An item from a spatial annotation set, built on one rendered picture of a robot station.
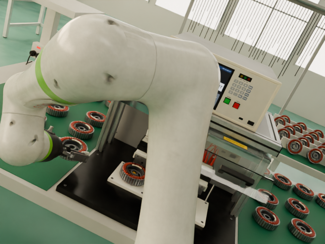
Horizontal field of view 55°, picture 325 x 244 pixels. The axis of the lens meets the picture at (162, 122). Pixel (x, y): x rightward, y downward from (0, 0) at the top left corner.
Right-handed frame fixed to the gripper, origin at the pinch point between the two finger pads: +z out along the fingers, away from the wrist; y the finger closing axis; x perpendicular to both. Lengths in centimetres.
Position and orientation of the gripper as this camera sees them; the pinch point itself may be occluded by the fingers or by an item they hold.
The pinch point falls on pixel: (71, 148)
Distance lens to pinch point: 118.2
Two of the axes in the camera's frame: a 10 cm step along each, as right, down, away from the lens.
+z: 0.8, 1.1, 9.9
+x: -4.4, 9.0, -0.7
